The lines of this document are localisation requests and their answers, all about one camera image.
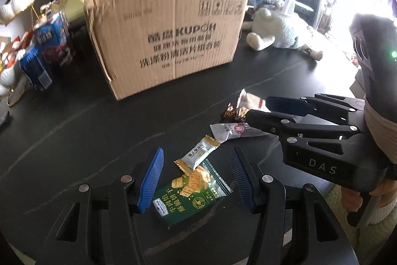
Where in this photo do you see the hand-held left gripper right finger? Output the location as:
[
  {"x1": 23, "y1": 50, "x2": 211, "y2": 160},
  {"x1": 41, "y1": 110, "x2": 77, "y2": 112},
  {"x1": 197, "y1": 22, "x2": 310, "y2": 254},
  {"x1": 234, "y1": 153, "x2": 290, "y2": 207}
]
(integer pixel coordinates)
[{"x1": 230, "y1": 146, "x2": 352, "y2": 265}]

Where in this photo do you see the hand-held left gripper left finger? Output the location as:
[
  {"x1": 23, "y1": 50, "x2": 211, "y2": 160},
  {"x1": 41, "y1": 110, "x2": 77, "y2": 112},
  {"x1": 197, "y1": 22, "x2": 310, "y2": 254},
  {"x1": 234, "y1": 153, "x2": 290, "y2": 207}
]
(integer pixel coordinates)
[{"x1": 43, "y1": 146, "x2": 165, "y2": 265}]

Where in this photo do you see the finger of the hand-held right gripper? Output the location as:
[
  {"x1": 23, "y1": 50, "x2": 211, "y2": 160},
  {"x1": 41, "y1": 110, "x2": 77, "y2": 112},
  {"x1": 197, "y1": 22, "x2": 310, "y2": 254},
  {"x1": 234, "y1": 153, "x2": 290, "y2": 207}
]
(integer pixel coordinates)
[
  {"x1": 266, "y1": 93, "x2": 365, "y2": 123},
  {"x1": 244, "y1": 109, "x2": 367, "y2": 145}
]

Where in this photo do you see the dark green cracker packet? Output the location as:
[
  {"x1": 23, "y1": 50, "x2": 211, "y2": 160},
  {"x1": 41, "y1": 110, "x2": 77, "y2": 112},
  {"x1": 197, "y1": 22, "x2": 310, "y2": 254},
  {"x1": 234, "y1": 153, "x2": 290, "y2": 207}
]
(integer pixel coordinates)
[{"x1": 151, "y1": 159, "x2": 233, "y2": 230}]

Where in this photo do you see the silver snack packet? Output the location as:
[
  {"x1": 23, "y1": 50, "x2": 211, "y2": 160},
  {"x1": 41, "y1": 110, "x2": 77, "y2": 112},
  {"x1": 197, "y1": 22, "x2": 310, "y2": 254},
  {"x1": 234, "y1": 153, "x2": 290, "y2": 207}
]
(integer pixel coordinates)
[{"x1": 209, "y1": 121, "x2": 270, "y2": 141}]

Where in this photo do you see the white and gold snack packet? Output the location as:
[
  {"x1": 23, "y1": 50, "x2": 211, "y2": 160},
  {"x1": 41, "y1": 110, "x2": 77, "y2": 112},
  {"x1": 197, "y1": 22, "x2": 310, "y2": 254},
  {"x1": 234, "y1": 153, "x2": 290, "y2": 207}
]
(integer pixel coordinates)
[{"x1": 174, "y1": 135, "x2": 221, "y2": 175}]

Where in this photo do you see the brown cardboard box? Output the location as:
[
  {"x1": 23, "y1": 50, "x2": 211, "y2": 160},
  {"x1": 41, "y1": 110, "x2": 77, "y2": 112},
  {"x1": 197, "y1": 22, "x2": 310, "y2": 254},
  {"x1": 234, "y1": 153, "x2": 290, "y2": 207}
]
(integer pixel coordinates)
[{"x1": 84, "y1": 0, "x2": 251, "y2": 101}]

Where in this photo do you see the person's right forearm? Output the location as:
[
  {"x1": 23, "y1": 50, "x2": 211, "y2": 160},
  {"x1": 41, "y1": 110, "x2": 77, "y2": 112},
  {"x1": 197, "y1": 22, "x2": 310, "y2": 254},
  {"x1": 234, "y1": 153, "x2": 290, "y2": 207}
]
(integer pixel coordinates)
[{"x1": 369, "y1": 198, "x2": 397, "y2": 224}]

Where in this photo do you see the person's right hand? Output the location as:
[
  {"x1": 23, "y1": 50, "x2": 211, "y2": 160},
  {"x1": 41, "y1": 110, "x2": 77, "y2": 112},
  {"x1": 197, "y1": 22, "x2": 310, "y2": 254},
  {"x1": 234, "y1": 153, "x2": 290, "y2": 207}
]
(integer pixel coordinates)
[{"x1": 341, "y1": 179, "x2": 397, "y2": 215}]

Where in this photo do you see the white snack packet red print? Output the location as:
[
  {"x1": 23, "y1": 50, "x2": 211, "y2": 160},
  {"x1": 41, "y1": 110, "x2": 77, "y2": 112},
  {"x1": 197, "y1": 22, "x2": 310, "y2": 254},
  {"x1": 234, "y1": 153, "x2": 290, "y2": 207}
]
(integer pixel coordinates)
[{"x1": 237, "y1": 89, "x2": 271, "y2": 113}]

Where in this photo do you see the brown chocolate packet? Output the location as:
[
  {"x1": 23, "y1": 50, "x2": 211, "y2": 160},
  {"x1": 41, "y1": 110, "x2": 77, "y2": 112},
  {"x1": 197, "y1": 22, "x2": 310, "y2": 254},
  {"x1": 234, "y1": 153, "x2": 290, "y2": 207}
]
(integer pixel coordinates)
[{"x1": 220, "y1": 103, "x2": 249, "y2": 122}]

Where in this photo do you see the white plush sheep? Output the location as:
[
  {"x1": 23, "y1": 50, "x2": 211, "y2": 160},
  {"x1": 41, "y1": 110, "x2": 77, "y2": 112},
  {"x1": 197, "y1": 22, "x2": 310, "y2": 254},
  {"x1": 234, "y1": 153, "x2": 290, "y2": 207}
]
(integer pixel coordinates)
[{"x1": 242, "y1": 0, "x2": 324, "y2": 61}]

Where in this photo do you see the cream rug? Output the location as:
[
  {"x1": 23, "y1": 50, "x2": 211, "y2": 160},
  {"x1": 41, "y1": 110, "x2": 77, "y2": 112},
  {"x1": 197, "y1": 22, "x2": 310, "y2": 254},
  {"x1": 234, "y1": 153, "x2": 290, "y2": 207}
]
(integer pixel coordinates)
[{"x1": 323, "y1": 184, "x2": 397, "y2": 265}]

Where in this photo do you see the blue soda can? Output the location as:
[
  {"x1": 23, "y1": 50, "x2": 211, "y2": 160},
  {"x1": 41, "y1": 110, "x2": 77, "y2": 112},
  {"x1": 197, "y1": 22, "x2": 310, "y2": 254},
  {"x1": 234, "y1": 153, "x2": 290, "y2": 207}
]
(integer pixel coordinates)
[{"x1": 19, "y1": 45, "x2": 54, "y2": 92}]

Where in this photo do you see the blue cookie box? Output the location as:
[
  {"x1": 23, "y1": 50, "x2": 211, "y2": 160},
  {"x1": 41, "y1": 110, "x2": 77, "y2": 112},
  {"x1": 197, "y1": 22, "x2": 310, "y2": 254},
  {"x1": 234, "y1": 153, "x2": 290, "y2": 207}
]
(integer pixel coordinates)
[{"x1": 33, "y1": 12, "x2": 74, "y2": 67}]

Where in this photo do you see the heap of red snack sticks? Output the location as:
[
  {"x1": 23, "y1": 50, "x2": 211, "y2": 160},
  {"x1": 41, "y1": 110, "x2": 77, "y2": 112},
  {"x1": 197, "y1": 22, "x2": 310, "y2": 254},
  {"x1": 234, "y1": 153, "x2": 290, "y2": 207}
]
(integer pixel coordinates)
[{"x1": 0, "y1": 31, "x2": 35, "y2": 67}]

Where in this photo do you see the white shell tiered stand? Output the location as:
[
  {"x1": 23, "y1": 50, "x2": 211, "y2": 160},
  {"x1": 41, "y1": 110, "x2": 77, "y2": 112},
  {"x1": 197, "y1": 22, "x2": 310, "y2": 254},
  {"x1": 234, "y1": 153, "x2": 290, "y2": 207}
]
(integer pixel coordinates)
[{"x1": 0, "y1": 0, "x2": 45, "y2": 126}]

